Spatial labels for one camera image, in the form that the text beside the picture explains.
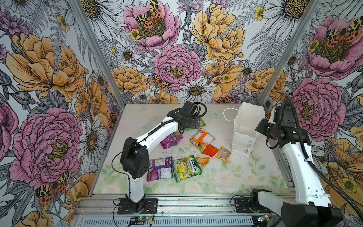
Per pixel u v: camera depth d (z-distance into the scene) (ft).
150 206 2.40
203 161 2.94
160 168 2.79
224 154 3.01
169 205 2.50
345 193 1.96
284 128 1.62
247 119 3.13
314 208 1.22
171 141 3.05
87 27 2.56
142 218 2.34
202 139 3.18
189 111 2.22
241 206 2.43
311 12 2.40
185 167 2.79
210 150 3.09
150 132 1.71
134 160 1.54
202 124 3.47
